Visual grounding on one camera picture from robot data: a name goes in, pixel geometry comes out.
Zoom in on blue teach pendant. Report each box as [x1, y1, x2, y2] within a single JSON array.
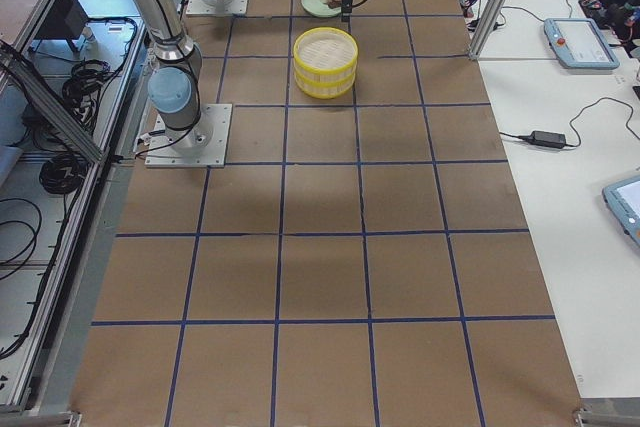
[[602, 176, 640, 245], [543, 18, 619, 71]]

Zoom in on black power adapter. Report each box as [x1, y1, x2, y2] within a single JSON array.
[[529, 130, 567, 149]]

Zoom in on light green bowl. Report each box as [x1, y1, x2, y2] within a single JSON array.
[[301, 0, 340, 18]]

